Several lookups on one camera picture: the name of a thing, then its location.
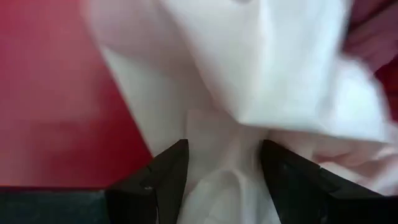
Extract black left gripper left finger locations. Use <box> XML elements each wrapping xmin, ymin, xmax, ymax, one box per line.
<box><xmin>104</xmin><ymin>138</ymin><xmax>190</xmax><ymax>224</ymax></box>

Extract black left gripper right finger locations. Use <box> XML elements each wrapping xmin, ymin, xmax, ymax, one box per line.
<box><xmin>260</xmin><ymin>139</ymin><xmax>384</xmax><ymax>224</ymax></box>

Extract white garment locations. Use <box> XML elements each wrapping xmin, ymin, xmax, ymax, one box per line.
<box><xmin>81</xmin><ymin>0</ymin><xmax>398</xmax><ymax>224</ymax></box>

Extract maroon garment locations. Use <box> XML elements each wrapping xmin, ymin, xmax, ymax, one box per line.
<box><xmin>341</xmin><ymin>0</ymin><xmax>398</xmax><ymax>73</ymax></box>

